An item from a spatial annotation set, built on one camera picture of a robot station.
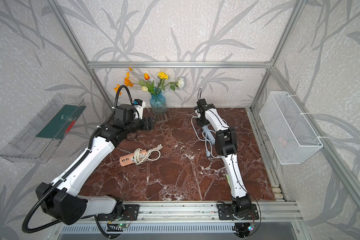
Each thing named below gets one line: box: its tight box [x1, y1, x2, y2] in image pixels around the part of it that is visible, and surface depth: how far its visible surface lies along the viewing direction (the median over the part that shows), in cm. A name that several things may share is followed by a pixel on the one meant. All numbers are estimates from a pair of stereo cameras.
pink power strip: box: [119, 149, 147, 167], surface depth 88 cm
